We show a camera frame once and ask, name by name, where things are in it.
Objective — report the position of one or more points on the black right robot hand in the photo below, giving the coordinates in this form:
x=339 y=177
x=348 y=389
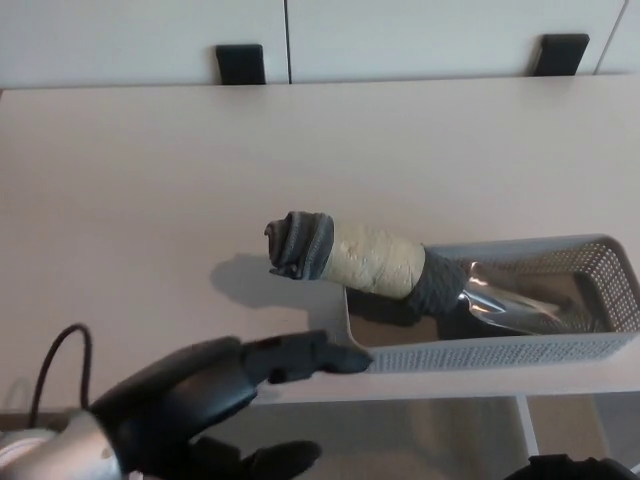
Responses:
x=575 y=470

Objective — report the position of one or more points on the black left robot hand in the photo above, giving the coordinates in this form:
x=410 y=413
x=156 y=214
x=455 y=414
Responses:
x=175 y=400

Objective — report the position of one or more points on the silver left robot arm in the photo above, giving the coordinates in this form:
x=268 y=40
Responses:
x=50 y=455

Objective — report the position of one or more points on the grey perforated plastic basket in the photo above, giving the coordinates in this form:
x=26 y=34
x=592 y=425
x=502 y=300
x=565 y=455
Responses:
x=500 y=355

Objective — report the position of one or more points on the black rectangular block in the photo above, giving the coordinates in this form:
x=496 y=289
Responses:
x=561 y=55
x=240 y=65

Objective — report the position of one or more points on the white cabinet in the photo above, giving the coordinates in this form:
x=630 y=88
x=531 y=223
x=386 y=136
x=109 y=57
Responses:
x=400 y=30

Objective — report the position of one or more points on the white desk leg frame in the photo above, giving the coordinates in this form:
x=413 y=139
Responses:
x=527 y=425

